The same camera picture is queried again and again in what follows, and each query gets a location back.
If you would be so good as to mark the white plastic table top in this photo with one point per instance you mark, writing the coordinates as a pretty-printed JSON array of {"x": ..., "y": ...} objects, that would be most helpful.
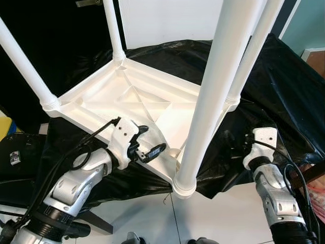
[{"x": 127, "y": 99}]

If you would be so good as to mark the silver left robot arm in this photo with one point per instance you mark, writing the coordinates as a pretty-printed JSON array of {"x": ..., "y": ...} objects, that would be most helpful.
[{"x": 73, "y": 188}]

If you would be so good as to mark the black shiny table cloth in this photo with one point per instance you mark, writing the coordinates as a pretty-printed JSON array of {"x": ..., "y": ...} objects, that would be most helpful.
[{"x": 284, "y": 86}]

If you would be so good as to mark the brown wooden table leg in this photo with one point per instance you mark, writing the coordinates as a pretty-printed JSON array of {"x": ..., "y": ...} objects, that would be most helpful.
[
  {"x": 310, "y": 175},
  {"x": 96, "y": 221}
]

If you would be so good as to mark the grey left robot foot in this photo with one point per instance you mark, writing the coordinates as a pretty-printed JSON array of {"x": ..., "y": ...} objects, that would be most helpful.
[{"x": 134, "y": 238}]

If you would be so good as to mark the grey robot foot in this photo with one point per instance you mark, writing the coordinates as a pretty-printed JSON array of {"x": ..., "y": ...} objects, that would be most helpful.
[
  {"x": 203, "y": 240},
  {"x": 134, "y": 238}
]

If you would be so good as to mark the pink plastic bag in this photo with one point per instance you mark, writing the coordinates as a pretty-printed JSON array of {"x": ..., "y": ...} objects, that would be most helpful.
[{"x": 317, "y": 201}]

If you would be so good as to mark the grey right robot foot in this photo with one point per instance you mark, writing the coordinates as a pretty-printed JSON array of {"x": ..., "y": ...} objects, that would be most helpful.
[{"x": 203, "y": 240}]

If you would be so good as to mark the brown cardboard box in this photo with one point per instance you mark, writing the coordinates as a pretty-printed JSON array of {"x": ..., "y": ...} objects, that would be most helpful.
[{"x": 317, "y": 58}]

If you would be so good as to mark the black case with white label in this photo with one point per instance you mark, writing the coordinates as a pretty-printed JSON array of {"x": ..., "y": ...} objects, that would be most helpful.
[{"x": 15, "y": 155}]

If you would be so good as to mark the yellow board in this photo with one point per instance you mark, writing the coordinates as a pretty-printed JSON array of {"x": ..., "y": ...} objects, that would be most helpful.
[{"x": 5, "y": 127}]

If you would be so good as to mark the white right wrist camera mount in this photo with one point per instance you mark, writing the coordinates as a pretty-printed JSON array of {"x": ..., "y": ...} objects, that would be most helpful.
[{"x": 261, "y": 142}]

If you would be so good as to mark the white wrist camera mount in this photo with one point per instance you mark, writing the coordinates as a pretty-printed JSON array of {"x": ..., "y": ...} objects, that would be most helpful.
[
  {"x": 122, "y": 134},
  {"x": 261, "y": 142}
]

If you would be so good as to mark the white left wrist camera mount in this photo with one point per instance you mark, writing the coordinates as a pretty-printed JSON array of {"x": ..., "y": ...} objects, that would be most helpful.
[{"x": 122, "y": 134}]

